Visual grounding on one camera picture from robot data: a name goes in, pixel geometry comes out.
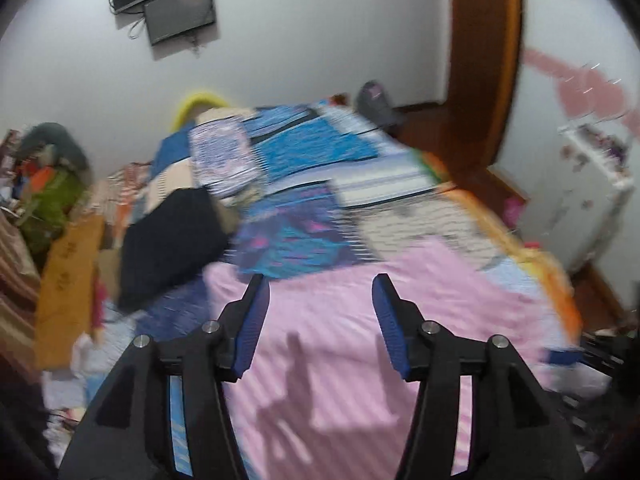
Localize dark green neck pillow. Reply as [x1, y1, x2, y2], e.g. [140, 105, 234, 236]
[15, 122, 89, 171]

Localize black folded garment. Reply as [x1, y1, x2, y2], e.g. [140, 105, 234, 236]
[117, 188, 230, 314]

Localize brown wooden door frame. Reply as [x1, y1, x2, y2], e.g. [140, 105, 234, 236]
[400, 0, 523, 179]

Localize small wall monitor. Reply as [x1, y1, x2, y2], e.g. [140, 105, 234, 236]
[142, 0, 217, 46]

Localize yellow curved headboard bar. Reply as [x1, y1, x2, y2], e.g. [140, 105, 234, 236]
[170, 91, 230, 132]

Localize wooden lap desk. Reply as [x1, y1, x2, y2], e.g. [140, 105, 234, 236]
[35, 214, 104, 370]

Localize patchwork bed quilt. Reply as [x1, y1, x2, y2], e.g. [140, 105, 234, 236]
[69, 102, 586, 480]

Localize grey bag on floor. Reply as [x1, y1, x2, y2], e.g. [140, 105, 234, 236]
[356, 80, 404, 129]

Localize white plastic drawer cabinet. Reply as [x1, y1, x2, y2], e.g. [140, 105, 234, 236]
[540, 125, 634, 274]

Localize striped maroon curtain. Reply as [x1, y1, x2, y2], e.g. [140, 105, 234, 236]
[0, 214, 40, 382]

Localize pink striped fleece pants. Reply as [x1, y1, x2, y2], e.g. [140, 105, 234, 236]
[205, 237, 568, 479]

